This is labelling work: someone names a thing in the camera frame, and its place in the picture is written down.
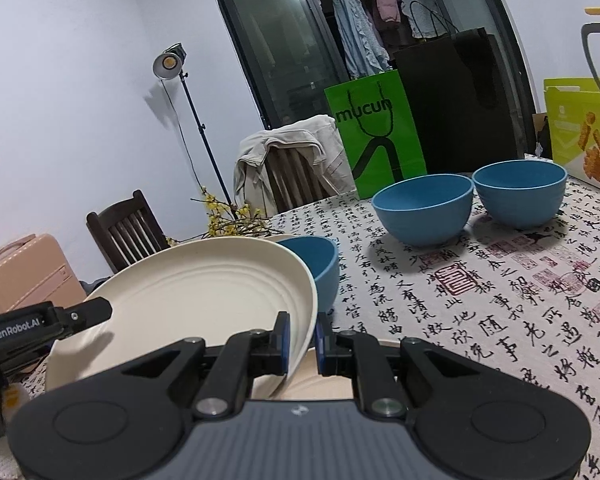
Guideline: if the yellow-green snack box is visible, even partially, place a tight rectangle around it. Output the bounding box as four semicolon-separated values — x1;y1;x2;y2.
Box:
544;77;600;191

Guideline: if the green paper bag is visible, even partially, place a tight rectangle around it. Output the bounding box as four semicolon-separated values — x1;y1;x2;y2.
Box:
324;70;427;200

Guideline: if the calligraphy printed tablecloth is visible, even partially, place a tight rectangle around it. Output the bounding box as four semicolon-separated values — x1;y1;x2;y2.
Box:
20;152;600;480

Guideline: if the hanging pink garment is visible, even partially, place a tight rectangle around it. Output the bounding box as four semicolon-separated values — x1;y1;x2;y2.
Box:
371;0;402;26

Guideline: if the wooden chair under jacket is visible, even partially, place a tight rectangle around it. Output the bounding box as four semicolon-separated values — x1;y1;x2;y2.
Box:
265;146;331;213

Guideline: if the black paper bag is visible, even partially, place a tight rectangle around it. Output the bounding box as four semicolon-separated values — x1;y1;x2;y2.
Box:
393;0;526;176

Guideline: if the chair with beige jacket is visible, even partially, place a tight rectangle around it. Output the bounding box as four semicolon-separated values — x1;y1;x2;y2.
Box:
232;115;356;211

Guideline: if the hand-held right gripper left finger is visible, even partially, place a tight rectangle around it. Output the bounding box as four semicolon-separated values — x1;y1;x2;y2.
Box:
120;311;292;418

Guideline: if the dark framed glass door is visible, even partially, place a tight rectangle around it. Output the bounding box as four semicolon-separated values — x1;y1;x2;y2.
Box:
209;0;536;133

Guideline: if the hanging blue shirt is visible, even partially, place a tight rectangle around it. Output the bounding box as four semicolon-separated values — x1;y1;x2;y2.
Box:
331;0;391;81

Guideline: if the blue bowl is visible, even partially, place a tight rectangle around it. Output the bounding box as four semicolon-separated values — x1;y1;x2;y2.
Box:
277;236;339;313
371;173;475;247
472;160;568;229

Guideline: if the yellow thermos jug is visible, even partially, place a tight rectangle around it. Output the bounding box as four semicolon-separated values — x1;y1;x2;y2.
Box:
580;2;600;111

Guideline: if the yellow flower branch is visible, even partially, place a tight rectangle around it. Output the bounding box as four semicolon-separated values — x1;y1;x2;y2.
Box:
190;186;281;240

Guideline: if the hanging white garment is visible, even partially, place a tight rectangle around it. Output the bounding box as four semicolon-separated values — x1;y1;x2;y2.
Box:
397;0;453;41

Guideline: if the studio lamp on stand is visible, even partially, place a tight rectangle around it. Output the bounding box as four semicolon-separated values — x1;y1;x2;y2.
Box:
153;42;238;221

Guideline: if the dark wooden chair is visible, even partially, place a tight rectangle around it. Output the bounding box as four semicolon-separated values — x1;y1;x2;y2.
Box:
86;190;171;275

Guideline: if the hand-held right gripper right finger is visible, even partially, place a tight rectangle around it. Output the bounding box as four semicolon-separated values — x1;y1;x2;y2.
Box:
312;312;483;418

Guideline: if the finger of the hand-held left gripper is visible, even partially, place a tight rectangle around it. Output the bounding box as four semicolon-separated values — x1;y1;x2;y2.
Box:
55;296;114;333

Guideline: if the person's left hand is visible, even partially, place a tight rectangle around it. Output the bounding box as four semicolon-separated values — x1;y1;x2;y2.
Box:
0;380;31;480

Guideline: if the pink hard suitcase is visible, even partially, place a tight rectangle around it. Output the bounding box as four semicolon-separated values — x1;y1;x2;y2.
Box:
0;234;88;318

